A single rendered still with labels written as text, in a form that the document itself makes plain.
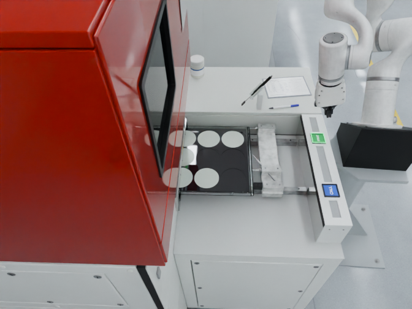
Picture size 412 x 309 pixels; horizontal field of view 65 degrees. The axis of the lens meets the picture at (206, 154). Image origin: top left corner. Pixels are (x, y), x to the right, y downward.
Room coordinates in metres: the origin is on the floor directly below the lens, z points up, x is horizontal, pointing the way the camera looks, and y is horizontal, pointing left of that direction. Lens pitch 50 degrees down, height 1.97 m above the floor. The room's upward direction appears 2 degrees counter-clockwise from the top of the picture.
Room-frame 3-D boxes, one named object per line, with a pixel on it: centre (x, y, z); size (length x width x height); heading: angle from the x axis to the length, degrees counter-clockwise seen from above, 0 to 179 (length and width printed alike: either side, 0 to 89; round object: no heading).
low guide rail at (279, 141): (1.01, -0.18, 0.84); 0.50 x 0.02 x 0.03; 86
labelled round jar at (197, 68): (1.37, 0.03, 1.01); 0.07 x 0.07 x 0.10
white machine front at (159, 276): (0.69, 0.13, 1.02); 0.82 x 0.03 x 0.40; 176
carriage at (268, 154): (0.87, -0.27, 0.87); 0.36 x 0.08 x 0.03; 176
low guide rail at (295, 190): (0.74, -0.16, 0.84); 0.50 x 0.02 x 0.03; 86
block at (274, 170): (0.79, -0.27, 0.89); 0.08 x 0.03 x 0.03; 86
